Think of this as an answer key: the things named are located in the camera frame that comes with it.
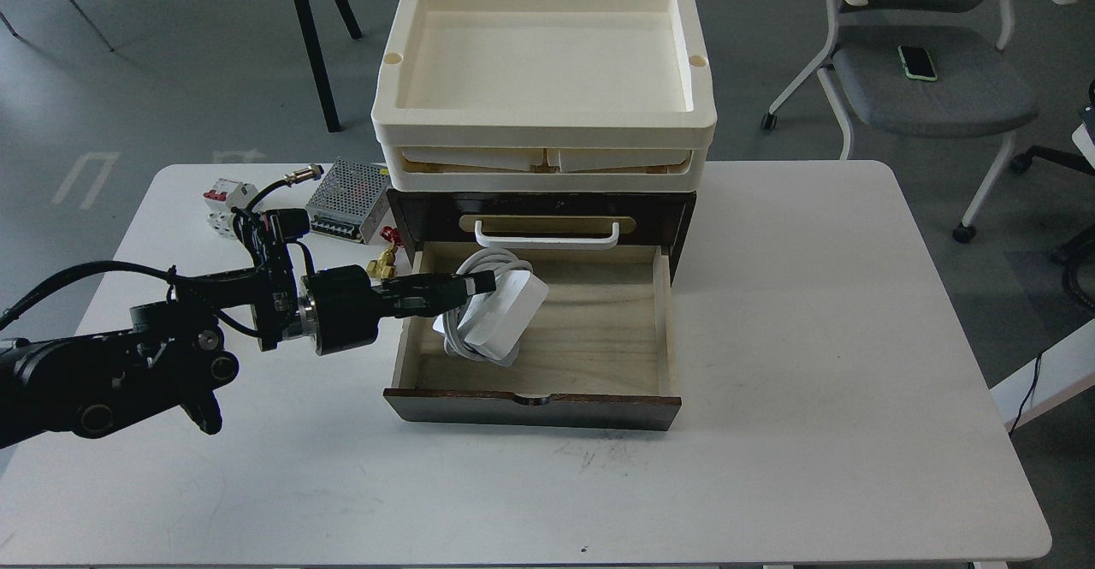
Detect metal mesh power supply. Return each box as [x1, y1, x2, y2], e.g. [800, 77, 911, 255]
[306, 159, 390, 244]

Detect open wooden drawer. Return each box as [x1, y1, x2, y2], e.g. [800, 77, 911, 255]
[383, 246, 682, 431]

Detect black wrist camera with cable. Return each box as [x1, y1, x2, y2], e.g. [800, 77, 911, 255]
[232, 163, 324, 277]

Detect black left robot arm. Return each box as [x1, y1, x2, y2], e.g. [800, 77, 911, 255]
[3, 265, 496, 448]

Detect white drawer handle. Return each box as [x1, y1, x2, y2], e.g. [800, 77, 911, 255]
[474, 221, 621, 249]

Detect white circuit breaker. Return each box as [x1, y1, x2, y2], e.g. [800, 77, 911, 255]
[203, 178, 257, 239]

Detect white power strip with cable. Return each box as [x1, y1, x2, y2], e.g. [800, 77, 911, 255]
[433, 248, 550, 369]

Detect black stand legs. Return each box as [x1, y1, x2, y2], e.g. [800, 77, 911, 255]
[281, 0, 364, 133]

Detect white side table edge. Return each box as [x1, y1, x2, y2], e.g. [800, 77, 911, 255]
[991, 320, 1094, 432]

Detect grey office chair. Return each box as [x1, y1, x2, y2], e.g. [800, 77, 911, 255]
[761, 0, 1076, 244]

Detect green smartphone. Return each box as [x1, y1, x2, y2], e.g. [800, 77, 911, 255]
[897, 45, 938, 82]

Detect cream plastic stacked tray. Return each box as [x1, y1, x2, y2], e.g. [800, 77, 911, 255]
[371, 0, 717, 193]

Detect brass valve red handle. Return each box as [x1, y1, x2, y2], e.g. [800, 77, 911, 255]
[366, 227, 404, 281]

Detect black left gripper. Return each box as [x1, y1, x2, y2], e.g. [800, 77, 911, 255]
[304, 265, 496, 356]

